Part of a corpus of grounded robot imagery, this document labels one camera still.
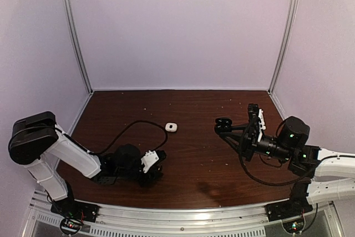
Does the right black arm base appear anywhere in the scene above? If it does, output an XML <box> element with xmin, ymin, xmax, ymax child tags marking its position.
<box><xmin>265</xmin><ymin>181</ymin><xmax>319</xmax><ymax>236</ymax></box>

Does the left aluminium frame post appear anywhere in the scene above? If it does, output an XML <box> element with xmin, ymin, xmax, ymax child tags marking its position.
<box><xmin>63</xmin><ymin>0</ymin><xmax>94</xmax><ymax>95</ymax></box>

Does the right aluminium frame post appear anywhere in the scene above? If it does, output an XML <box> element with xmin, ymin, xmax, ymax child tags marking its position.
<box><xmin>268</xmin><ymin>0</ymin><xmax>299</xmax><ymax>95</ymax></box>

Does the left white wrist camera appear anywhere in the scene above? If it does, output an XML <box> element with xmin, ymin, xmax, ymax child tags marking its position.
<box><xmin>141</xmin><ymin>150</ymin><xmax>166</xmax><ymax>174</ymax></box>

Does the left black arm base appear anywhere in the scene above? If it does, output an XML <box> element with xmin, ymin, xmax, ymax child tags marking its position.
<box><xmin>47</xmin><ymin>182</ymin><xmax>99</xmax><ymax>236</ymax></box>

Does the aluminium frame post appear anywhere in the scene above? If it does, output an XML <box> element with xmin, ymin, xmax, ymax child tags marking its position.
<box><xmin>63</xmin><ymin>0</ymin><xmax>94</xmax><ymax>95</ymax></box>
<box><xmin>268</xmin><ymin>0</ymin><xmax>299</xmax><ymax>95</ymax></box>

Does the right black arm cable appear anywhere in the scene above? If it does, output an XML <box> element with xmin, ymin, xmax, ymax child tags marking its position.
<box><xmin>239</xmin><ymin>125</ymin><xmax>314</xmax><ymax>186</ymax></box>

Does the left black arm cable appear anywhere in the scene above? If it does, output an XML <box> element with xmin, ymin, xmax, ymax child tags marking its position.
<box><xmin>88</xmin><ymin>120</ymin><xmax>169</xmax><ymax>156</ymax></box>

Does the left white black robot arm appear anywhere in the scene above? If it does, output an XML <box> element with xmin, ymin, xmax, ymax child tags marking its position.
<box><xmin>8</xmin><ymin>111</ymin><xmax>166</xmax><ymax>217</ymax></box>

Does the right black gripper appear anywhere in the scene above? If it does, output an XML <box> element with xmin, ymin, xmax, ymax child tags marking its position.
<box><xmin>220</xmin><ymin>123</ymin><xmax>293</xmax><ymax>163</ymax></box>

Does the white earbud charging case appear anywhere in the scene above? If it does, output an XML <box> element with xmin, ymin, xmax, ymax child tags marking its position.
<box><xmin>165</xmin><ymin>122</ymin><xmax>178</xmax><ymax>133</ymax></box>

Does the black round earbud case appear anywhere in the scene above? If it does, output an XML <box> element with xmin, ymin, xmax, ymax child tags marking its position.
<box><xmin>214</xmin><ymin>117</ymin><xmax>232</xmax><ymax>134</ymax></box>

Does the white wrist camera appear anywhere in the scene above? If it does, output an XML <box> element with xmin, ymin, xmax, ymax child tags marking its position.
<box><xmin>141</xmin><ymin>150</ymin><xmax>166</xmax><ymax>174</ymax></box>
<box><xmin>247</xmin><ymin>103</ymin><xmax>266</xmax><ymax>142</ymax></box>

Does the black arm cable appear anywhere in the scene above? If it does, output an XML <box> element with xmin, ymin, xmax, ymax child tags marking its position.
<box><xmin>88</xmin><ymin>120</ymin><xmax>169</xmax><ymax>156</ymax></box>
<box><xmin>239</xmin><ymin>125</ymin><xmax>314</xmax><ymax>186</ymax></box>

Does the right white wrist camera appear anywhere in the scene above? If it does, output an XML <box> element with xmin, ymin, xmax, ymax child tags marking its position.
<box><xmin>247</xmin><ymin>103</ymin><xmax>266</xmax><ymax>142</ymax></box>

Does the aluminium front rail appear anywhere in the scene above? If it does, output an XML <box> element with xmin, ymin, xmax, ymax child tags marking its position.
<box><xmin>20</xmin><ymin>192</ymin><xmax>344</xmax><ymax>236</ymax></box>

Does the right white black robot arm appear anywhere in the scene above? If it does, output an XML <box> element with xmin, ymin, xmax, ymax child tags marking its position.
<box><xmin>214</xmin><ymin>115</ymin><xmax>354</xmax><ymax>216</ymax></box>

